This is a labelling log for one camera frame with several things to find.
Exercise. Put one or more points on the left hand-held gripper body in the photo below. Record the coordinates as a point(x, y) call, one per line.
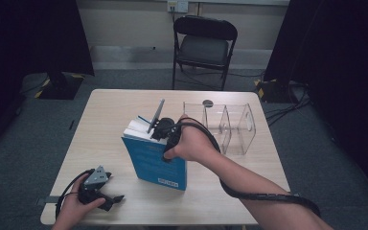
point(95, 179)

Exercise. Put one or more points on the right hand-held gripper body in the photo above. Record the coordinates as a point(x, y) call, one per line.
point(167, 125)

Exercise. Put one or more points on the blue book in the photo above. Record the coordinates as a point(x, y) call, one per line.
point(155, 163)

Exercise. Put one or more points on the clear acrylic book rack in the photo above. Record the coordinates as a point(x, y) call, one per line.
point(239, 134)

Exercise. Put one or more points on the person's right hand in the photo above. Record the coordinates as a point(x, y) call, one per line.
point(193, 145)

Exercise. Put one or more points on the person's left hand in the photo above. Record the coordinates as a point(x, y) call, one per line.
point(70, 214)

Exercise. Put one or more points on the dark round table grommet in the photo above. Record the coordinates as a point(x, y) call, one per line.
point(207, 103)

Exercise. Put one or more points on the grey tape strip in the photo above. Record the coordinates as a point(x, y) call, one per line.
point(49, 200)

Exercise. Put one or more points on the black folding chair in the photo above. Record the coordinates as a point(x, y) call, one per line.
point(204, 48)

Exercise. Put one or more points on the black stand base yellow tape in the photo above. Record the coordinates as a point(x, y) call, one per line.
point(60, 87)
point(273, 91)

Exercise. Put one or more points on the black curtain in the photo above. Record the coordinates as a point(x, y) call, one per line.
point(338, 64)
point(19, 64)

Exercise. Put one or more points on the white wall socket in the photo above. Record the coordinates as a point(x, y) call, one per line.
point(178, 5)

